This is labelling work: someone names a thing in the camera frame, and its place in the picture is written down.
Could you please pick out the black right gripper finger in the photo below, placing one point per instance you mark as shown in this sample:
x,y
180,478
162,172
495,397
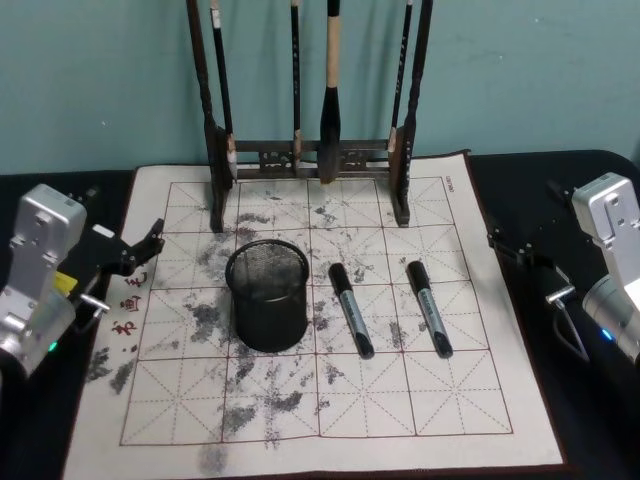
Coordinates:
x,y
502,252
507,239

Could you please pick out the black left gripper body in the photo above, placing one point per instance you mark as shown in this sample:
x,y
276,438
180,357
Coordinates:
x,y
100,255

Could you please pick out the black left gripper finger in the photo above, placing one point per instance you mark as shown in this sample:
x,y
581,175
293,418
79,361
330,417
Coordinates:
x,y
150,235
147,254

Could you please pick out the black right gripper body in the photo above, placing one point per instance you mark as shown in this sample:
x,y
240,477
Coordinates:
x,y
550,277

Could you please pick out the black marker pen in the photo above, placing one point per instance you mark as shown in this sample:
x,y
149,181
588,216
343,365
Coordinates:
x,y
430,310
351,312

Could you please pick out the dark wooden brush rack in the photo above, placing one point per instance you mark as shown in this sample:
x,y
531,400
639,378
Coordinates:
x,y
218,165

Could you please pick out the black table cloth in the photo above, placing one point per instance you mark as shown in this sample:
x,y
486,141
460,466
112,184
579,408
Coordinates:
x,y
560,390

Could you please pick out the black mesh pen cup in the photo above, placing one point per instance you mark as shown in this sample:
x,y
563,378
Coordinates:
x,y
267,305

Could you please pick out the thin black calligraphy brush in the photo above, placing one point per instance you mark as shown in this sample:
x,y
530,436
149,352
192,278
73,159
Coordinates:
x,y
296,85
222,85
400,85

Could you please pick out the white gridded calligraphy mat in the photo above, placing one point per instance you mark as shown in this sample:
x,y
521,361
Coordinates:
x,y
400,400

